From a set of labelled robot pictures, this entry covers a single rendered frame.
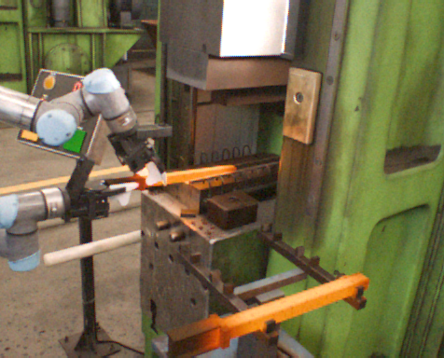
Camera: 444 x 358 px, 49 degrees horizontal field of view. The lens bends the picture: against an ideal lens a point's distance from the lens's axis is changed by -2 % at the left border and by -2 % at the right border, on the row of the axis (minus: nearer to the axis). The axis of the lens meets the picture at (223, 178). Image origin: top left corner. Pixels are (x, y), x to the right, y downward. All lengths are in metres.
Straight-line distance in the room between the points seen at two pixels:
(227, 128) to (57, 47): 4.57
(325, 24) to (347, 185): 0.37
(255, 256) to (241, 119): 0.55
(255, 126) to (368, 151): 0.72
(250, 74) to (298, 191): 0.35
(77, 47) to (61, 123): 5.12
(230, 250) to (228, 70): 0.48
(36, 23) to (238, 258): 4.96
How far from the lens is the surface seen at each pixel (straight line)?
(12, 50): 6.18
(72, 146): 1.74
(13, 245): 1.28
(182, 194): 1.48
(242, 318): 0.83
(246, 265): 1.42
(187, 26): 1.37
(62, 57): 6.15
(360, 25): 1.14
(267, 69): 1.43
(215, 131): 1.70
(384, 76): 1.15
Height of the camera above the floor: 1.53
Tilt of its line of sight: 21 degrees down
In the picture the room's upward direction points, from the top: 4 degrees clockwise
